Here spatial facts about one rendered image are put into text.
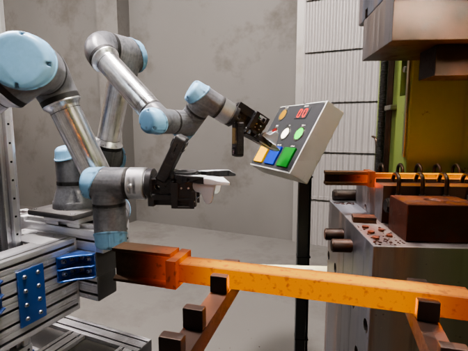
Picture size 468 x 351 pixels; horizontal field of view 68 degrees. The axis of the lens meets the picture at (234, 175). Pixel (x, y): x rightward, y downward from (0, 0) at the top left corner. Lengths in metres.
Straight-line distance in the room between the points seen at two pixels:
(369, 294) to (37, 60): 0.72
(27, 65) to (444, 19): 0.81
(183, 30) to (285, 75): 1.24
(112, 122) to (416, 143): 1.03
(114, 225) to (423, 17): 0.77
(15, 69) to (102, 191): 0.29
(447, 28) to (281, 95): 2.78
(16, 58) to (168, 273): 0.56
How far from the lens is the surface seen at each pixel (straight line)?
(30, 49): 0.84
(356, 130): 3.31
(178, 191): 0.79
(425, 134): 1.06
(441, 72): 0.84
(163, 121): 1.02
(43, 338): 1.85
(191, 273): 0.43
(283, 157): 1.23
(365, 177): 0.82
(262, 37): 3.66
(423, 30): 0.79
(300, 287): 0.40
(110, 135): 1.42
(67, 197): 1.38
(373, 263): 0.63
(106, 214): 0.85
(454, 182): 0.87
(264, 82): 3.57
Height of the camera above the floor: 1.10
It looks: 7 degrees down
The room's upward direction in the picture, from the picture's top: straight up
